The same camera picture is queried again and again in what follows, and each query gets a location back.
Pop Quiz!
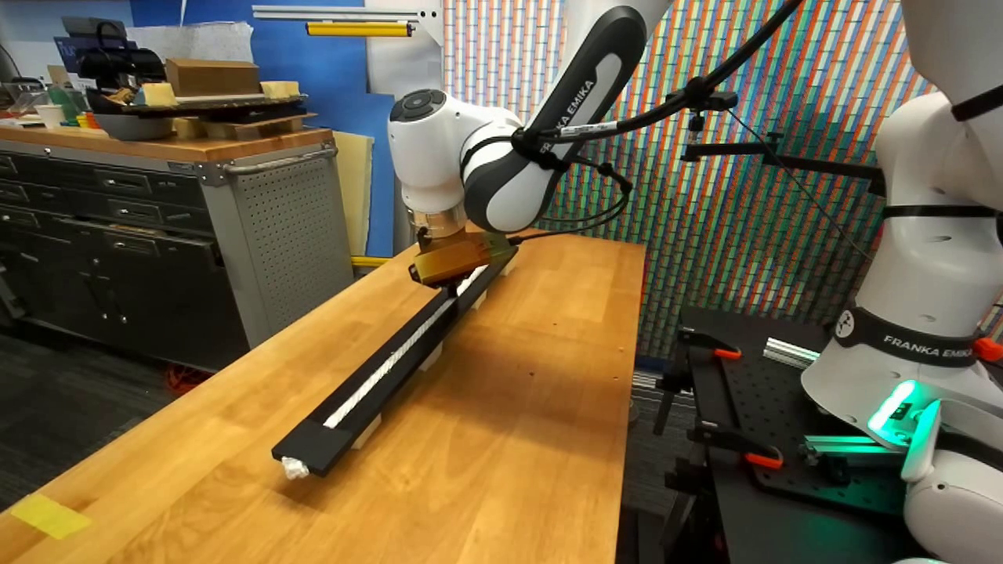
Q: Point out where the white braided rope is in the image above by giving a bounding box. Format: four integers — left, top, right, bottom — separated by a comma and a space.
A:
324, 261, 495, 431

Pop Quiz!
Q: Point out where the teal green object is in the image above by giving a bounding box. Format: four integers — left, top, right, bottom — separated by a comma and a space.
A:
44, 80, 89, 130

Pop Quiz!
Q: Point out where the beige foam panel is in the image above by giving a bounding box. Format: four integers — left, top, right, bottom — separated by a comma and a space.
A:
329, 127, 375, 261

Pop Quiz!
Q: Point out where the perforated backdrop panel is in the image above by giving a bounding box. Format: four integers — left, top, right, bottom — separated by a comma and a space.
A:
435, 0, 944, 363

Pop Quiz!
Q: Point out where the grey perforated metal cabinet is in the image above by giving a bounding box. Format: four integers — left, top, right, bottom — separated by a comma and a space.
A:
0, 123, 359, 374

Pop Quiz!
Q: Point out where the yellow bar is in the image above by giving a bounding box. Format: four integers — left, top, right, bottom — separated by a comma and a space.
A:
303, 18, 417, 41

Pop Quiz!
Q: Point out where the yellow foam block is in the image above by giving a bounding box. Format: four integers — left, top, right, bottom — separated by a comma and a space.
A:
138, 77, 177, 111
261, 77, 306, 103

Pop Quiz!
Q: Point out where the silver aluminium extrusion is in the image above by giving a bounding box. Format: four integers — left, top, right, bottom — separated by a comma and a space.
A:
761, 336, 824, 370

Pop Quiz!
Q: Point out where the wooden support block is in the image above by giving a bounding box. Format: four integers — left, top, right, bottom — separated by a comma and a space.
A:
171, 111, 317, 143

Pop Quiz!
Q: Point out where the brown cardboard box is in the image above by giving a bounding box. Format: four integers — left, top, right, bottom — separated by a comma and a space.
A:
162, 57, 264, 99

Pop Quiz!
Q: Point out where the black breadboard base table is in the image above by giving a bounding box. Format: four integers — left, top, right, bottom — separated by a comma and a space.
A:
668, 307, 944, 564

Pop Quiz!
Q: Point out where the wooden cabinet top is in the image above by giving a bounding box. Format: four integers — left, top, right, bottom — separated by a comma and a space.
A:
0, 123, 340, 169

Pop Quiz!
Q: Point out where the black equipment pile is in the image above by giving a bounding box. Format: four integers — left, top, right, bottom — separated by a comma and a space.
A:
54, 12, 171, 90

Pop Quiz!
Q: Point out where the yellow tape patch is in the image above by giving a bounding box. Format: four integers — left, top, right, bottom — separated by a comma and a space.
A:
8, 493, 95, 541

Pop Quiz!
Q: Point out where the yellow wrist camera mount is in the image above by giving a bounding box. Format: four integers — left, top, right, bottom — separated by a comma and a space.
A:
404, 229, 512, 289

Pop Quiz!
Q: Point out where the orange handled black clamp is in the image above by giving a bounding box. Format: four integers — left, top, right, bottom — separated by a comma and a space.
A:
692, 417, 790, 475
674, 324, 746, 370

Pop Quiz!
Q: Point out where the long black grooved rail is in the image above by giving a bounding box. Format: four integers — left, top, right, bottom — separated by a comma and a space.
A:
271, 240, 522, 478

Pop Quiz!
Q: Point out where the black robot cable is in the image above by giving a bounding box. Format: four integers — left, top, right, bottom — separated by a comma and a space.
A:
512, 0, 810, 239

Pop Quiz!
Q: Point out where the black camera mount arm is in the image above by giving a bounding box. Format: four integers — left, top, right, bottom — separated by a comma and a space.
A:
679, 105, 902, 196

